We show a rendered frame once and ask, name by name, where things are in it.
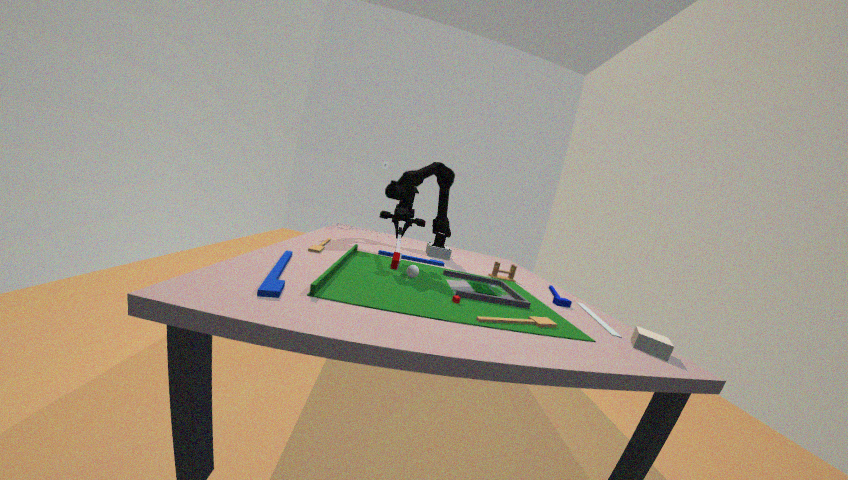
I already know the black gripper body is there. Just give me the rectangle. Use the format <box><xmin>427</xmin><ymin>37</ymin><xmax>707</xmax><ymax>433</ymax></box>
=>
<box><xmin>379</xmin><ymin>201</ymin><xmax>426</xmax><ymax>227</ymax></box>

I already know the green putting mat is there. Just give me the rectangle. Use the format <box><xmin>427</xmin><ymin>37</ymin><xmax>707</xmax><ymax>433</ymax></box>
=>
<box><xmin>307</xmin><ymin>251</ymin><xmax>596</xmax><ymax>342</ymax></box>

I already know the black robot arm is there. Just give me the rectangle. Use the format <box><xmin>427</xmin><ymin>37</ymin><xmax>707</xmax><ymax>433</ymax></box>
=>
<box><xmin>385</xmin><ymin>162</ymin><xmax>455</xmax><ymax>248</ymax></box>

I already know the cream cube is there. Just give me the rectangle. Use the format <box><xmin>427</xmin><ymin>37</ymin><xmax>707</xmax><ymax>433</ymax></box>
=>
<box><xmin>631</xmin><ymin>326</ymin><xmax>674</xmax><ymax>362</ymax></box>

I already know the white flat bar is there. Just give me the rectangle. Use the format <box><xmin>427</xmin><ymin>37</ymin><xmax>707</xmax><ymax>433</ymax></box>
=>
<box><xmin>576</xmin><ymin>302</ymin><xmax>622</xmax><ymax>338</ymax></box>

